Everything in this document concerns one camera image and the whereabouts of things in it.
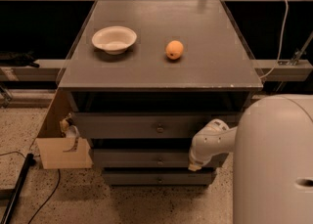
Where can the padded gripper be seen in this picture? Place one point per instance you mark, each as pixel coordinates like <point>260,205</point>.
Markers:
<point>198,156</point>

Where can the grey top drawer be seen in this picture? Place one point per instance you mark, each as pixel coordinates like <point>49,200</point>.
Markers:
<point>100,125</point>

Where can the grey drawer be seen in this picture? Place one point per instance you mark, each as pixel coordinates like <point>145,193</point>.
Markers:
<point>140,158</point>
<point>100,125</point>
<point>127,177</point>

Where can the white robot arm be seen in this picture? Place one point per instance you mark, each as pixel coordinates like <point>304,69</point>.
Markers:
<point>272,148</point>

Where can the grey bottom drawer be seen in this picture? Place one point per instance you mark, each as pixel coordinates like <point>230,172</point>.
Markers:
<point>127,177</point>

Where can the orange fruit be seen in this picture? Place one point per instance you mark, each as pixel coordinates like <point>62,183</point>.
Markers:
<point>174,50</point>

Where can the cardboard box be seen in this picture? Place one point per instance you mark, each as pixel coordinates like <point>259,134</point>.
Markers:
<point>57,151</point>

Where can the metal bracket strut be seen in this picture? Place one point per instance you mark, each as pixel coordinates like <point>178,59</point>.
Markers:
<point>294,60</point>

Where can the black bar on floor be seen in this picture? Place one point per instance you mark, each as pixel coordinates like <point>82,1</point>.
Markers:
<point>11,196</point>

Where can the grey drawer cabinet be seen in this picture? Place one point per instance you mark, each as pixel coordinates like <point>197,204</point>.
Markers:
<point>214,75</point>

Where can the crumpled items in box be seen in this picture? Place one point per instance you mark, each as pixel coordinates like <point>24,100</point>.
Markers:
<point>68,129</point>

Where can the black object on ledge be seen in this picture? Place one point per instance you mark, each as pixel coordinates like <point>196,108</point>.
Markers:
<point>18,59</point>

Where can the white bowl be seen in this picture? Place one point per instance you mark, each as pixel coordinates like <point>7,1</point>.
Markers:
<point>114,40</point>

